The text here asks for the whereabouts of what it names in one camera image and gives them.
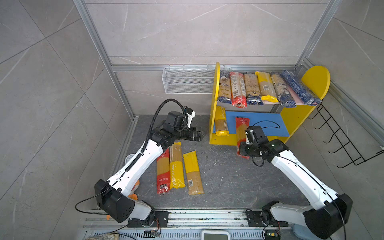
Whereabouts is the thin red spaghetti bag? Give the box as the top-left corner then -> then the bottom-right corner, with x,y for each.
236,117 -> 250,160

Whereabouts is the yellow Pastatime spaghetti bag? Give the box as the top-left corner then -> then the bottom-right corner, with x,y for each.
215,106 -> 229,137

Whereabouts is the dark blue end spaghetti bag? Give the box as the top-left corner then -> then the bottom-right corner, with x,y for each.
244,73 -> 264,106

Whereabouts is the yellow end spaghetti bag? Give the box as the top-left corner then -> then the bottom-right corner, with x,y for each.
255,72 -> 279,103

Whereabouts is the red label spaghetti bag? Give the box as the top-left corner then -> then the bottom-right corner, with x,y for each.
230,72 -> 247,109

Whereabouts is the blue trim spaghetti bag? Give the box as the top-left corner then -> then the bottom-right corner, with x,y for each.
271,72 -> 297,108

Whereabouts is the blue Sankara spaghetti bag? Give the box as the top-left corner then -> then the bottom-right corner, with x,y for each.
218,70 -> 232,104

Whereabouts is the blue Barilla spaghetti box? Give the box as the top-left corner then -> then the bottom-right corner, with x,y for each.
281,70 -> 322,106

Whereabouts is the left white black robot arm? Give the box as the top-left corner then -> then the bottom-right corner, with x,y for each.
95,108 -> 202,226

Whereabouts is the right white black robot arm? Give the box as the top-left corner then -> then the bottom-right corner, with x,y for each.
239,126 -> 353,240

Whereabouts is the yellow pink blue wooden shelf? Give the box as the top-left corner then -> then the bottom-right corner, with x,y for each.
208,63 -> 315,146

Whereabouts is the yellow label spaghetti bag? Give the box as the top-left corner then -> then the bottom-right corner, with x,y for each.
170,142 -> 186,189

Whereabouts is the plain yellow top spaghetti bag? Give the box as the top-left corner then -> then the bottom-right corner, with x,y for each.
183,151 -> 205,196

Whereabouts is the white analog alarm clock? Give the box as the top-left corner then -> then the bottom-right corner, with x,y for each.
125,154 -> 135,164

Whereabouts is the orange plush toy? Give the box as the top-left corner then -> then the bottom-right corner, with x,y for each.
106,179 -> 141,221

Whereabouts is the blue grey cloth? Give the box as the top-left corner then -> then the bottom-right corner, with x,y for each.
292,224 -> 312,240

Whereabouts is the white digital scale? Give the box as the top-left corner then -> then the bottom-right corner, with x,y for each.
201,230 -> 231,240

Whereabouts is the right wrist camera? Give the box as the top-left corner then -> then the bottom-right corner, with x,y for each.
245,129 -> 255,145

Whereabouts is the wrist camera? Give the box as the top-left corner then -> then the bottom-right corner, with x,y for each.
185,107 -> 196,127
245,129 -> 255,145

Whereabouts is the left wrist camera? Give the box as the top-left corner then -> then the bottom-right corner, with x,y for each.
185,107 -> 196,127

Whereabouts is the left black cable conduit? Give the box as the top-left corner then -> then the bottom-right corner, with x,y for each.
124,98 -> 187,173

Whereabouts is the white wire mesh basket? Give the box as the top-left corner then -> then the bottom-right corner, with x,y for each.
162,67 -> 216,95

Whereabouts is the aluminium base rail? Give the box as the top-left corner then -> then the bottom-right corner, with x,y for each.
76,209 -> 298,240

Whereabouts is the black wire hook rack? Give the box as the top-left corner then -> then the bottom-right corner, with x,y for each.
308,104 -> 384,169

